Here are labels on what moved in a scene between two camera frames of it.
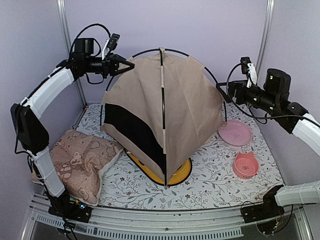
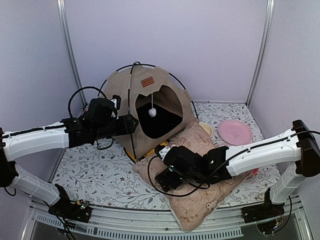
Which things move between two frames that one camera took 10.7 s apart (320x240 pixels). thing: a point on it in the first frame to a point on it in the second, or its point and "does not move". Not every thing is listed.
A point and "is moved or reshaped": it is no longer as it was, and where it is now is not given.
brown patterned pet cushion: [79, 159] to [196, 206]
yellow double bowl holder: [181, 175] to [151, 152]
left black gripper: [111, 65] to [127, 119]
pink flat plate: [235, 133] does not move
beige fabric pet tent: [163, 111] is moved or reshaped
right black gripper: [239, 85] to [160, 178]
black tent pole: [163, 49] to [153, 66]
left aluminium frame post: [61, 6] does not move
